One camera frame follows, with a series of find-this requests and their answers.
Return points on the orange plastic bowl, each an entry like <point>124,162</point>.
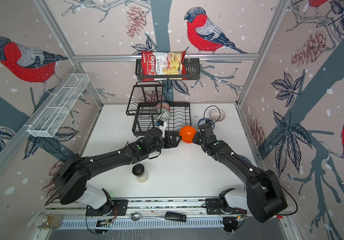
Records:
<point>187,133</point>

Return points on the white brown lattice bowl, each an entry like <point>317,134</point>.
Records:
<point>217,115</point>

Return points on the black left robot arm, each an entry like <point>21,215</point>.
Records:
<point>71,180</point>

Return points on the blue geometric patterned bowl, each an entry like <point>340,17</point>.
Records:
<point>246,159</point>

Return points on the green patterned bowl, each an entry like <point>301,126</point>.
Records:
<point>165,115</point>

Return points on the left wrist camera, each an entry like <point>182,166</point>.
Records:
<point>161,125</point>

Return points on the black wire dish rack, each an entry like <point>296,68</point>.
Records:
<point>143,99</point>

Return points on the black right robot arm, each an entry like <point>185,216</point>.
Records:
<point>265,197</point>

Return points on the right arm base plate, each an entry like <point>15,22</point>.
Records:
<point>215,207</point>

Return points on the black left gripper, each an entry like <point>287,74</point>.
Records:
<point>174,143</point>

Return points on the black car key fob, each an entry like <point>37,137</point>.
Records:
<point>176,217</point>

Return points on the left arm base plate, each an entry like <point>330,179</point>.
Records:
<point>111,208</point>

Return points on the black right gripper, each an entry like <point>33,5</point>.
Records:
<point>195,139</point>

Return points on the black lid jar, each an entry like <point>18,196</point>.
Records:
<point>140,173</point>

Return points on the white wire mesh basket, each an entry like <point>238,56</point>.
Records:
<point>61,102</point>

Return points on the red cassava chips bag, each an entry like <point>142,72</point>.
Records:
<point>162,63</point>

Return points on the blue floral bowl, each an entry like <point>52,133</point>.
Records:
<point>206,121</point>

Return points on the black wall shelf basket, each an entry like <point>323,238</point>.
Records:
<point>191,66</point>

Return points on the red patterned bowl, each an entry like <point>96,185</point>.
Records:
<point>163,106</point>

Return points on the glass jar with spice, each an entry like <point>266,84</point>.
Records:
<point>48,221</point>

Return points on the metal spoon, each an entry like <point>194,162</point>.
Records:
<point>138,216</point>

